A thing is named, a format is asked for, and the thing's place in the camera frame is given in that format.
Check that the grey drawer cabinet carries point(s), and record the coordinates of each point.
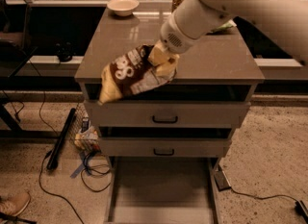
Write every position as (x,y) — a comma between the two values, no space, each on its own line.
(217,69)

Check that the black object on ledge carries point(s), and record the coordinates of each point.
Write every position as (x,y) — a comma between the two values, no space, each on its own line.
(64,52)

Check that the green chip bag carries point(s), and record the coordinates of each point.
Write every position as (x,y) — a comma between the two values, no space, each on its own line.
(225,26)

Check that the top drawer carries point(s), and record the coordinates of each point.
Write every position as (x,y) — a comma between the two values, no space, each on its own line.
(167,114)

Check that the white bowl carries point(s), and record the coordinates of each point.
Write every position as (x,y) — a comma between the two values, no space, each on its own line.
(122,7)

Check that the wire basket with items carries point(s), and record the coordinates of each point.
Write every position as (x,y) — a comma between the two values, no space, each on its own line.
(86,137)

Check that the middle drawer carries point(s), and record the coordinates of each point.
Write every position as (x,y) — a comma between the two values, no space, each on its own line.
(163,147)

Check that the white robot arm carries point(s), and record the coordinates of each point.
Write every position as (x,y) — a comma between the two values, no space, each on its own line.
(285,22)

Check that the yellow-white gripper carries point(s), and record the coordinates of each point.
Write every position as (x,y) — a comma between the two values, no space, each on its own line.
(171,37)

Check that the black chair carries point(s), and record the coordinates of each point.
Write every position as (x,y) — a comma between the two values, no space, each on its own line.
(15,42)

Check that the black power adapter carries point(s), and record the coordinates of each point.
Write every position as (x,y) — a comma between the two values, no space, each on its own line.
(222,181)

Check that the tan shoe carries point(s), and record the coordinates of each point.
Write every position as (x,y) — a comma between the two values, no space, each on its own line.
(15,205)

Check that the open bottom drawer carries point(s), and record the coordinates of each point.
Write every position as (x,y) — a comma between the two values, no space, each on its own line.
(162,191)

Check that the black bar on floor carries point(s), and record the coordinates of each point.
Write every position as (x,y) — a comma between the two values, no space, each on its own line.
(53,160)

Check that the brown chip bag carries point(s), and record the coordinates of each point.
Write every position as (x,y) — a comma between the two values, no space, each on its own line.
(130,74)

